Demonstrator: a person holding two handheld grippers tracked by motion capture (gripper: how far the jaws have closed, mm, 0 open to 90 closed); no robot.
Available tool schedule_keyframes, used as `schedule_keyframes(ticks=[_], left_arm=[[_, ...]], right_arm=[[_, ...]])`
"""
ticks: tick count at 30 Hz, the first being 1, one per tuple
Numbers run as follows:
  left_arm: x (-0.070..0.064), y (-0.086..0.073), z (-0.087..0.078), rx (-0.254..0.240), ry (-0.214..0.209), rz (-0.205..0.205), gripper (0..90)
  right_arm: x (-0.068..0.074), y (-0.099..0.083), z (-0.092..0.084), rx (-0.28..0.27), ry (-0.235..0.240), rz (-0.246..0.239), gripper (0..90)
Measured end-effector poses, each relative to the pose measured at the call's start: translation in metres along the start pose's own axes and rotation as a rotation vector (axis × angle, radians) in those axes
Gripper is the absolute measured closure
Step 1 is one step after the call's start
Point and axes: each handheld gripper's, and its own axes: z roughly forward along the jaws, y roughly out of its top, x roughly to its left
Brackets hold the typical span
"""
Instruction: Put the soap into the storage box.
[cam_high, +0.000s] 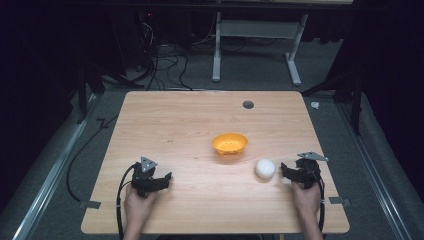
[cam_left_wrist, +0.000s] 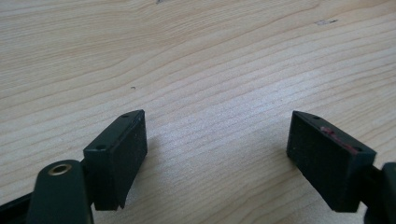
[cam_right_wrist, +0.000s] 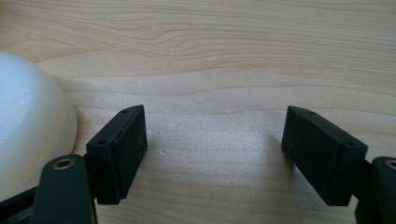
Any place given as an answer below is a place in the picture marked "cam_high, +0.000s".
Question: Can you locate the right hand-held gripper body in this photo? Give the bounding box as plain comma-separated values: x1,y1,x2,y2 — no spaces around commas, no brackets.
295,151,330,190

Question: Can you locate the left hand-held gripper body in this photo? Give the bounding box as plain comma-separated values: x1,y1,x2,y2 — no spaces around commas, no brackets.
131,155,159,198

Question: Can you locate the white ball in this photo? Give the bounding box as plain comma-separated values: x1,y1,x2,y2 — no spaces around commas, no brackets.
254,158,277,181

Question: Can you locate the person's right hand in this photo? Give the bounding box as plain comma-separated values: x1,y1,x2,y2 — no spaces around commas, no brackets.
291,181,322,218

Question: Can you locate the person's left hand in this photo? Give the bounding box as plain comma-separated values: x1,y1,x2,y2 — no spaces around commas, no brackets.
123,187,160,232

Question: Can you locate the orange plastic bowl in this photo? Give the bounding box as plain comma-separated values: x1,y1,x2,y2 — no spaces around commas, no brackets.
211,132,250,157

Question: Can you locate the black metal stand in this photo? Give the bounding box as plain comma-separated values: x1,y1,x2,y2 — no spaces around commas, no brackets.
75,62,145,125
301,66,365,137

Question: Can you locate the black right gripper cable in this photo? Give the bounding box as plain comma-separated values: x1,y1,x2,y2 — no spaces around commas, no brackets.
311,168,327,233

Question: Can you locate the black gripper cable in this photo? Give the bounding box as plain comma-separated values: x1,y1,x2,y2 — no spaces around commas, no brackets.
115,163,138,240
311,168,327,233

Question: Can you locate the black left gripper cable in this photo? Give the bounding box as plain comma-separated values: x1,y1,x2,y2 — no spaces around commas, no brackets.
115,163,138,240

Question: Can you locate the grey table bracket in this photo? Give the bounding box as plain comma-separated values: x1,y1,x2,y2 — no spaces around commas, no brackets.
328,196,352,208
79,199,102,210

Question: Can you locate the silver metal floor rail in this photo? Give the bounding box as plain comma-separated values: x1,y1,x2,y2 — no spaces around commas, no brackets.
335,102,414,240
12,93,98,240

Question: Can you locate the black floor cable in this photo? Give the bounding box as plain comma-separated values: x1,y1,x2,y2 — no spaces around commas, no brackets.
65,114,120,204

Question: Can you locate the tangle of black cables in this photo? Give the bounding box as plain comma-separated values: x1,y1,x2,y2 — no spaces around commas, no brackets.
137,13,194,92

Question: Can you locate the white metal desk frame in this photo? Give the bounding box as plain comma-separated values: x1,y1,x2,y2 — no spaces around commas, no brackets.
211,11,310,87

